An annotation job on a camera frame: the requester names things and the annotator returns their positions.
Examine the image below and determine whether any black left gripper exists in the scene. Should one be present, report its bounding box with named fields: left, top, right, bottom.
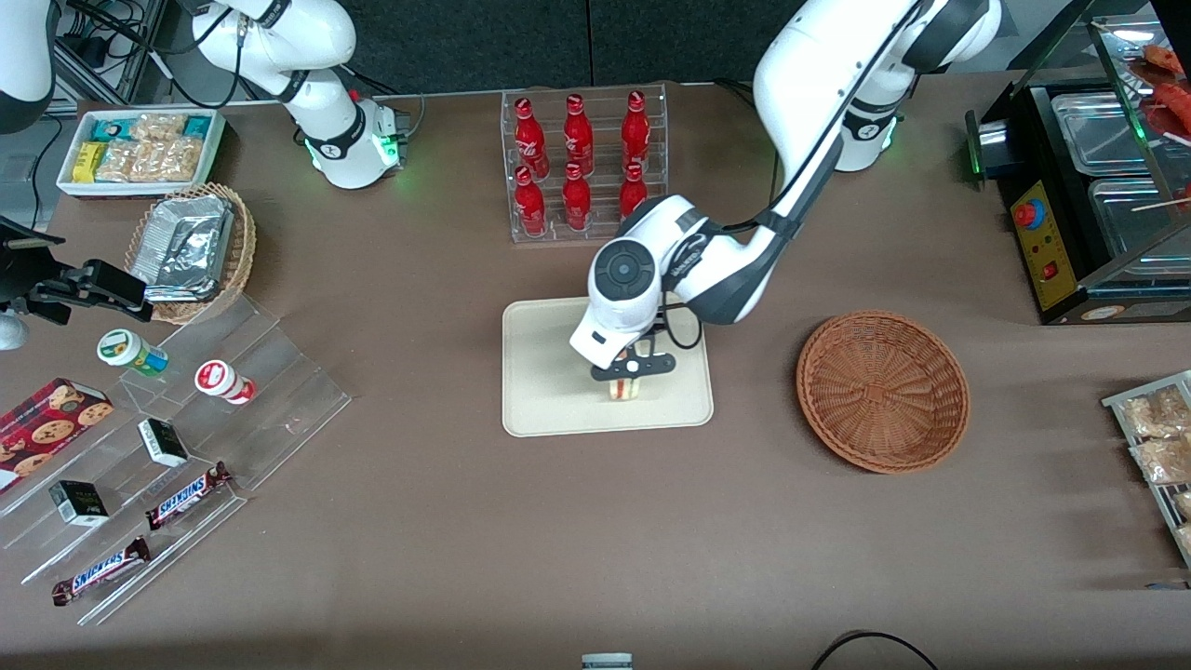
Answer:
left=590, top=335, right=677, bottom=398

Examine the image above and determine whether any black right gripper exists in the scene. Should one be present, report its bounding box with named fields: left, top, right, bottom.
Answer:
left=0, top=244, right=153, bottom=327

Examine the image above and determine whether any beige plastic tray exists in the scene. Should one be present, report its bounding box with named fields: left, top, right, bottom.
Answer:
left=502, top=298, right=716, bottom=438

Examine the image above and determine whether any wicker basket with foil packs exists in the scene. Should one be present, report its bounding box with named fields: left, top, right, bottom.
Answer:
left=124, top=182, right=258, bottom=325

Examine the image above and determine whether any empty brown wicker basket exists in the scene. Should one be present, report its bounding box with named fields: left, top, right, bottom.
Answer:
left=796, top=310, right=971, bottom=476

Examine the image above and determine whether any tray of packaged snacks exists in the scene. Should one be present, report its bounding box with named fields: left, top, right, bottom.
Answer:
left=1102, top=369, right=1191, bottom=570

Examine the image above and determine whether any green lidded sunflower cup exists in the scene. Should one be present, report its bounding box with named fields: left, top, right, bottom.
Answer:
left=97, top=328, right=171, bottom=378

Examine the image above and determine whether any foil wrapped pack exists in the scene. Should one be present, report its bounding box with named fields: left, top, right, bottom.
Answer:
left=130, top=194, right=234, bottom=280
left=144, top=226, right=227, bottom=303

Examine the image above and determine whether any white snack bin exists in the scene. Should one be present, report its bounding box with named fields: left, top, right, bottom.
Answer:
left=56, top=107, right=228, bottom=200

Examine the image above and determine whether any red tartan cookie box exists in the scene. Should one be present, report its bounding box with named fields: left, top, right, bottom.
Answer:
left=0, top=377, right=115, bottom=495

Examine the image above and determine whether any clear rice cracker packet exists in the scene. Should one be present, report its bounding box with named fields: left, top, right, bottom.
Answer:
left=130, top=113, right=188, bottom=146
left=97, top=140, right=141, bottom=183
left=136, top=137, right=205, bottom=183

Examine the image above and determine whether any red lidded yogurt cup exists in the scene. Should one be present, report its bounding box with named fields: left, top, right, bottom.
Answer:
left=194, top=359, right=258, bottom=406

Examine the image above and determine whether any clear acrylic bottle rack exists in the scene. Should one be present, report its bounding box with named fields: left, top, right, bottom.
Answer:
left=501, top=83, right=670, bottom=246

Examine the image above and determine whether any small black carton box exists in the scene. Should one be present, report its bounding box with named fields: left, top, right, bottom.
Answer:
left=48, top=479, right=111, bottom=529
left=138, top=418, right=191, bottom=468

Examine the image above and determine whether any red cola bottle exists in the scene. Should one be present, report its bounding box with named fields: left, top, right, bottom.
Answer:
left=563, top=94, right=595, bottom=176
left=515, top=167, right=547, bottom=237
left=622, top=90, right=650, bottom=171
left=515, top=97, right=550, bottom=180
left=562, top=163, right=593, bottom=232
left=619, top=162, right=649, bottom=221

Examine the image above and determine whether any clear acrylic tiered stand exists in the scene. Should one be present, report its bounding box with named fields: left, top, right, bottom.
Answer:
left=98, top=296, right=353, bottom=492
left=0, top=409, right=248, bottom=626

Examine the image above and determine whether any Snickers chocolate bar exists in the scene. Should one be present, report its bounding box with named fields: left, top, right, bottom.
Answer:
left=51, top=537, right=153, bottom=607
left=145, top=462, right=234, bottom=531

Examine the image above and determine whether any black food warmer cabinet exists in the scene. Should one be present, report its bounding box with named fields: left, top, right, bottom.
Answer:
left=965, top=0, right=1191, bottom=327

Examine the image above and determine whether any steel food pan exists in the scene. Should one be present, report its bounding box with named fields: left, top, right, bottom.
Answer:
left=1050, top=91, right=1157, bottom=175
left=1088, top=177, right=1191, bottom=268

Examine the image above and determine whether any red sausage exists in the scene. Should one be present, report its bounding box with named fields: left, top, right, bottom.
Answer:
left=1152, top=82, right=1191, bottom=142
left=1141, top=43, right=1191, bottom=77

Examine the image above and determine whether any black cable loop at wrist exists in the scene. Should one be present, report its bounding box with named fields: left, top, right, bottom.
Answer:
left=654, top=296, right=705, bottom=354

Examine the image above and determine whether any metal frame shelf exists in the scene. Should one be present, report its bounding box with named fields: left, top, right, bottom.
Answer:
left=51, top=0, right=187, bottom=106

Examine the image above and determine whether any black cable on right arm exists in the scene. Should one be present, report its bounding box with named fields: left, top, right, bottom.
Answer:
left=65, top=0, right=313, bottom=110

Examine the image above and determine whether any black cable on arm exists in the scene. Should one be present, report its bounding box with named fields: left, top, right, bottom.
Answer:
left=726, top=0, right=933, bottom=234
left=65, top=0, right=313, bottom=110

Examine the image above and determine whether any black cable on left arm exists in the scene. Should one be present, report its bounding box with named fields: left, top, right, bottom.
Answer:
left=726, top=0, right=933, bottom=234

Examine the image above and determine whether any black cable on table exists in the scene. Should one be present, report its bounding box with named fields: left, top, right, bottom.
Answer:
left=809, top=630, right=942, bottom=670

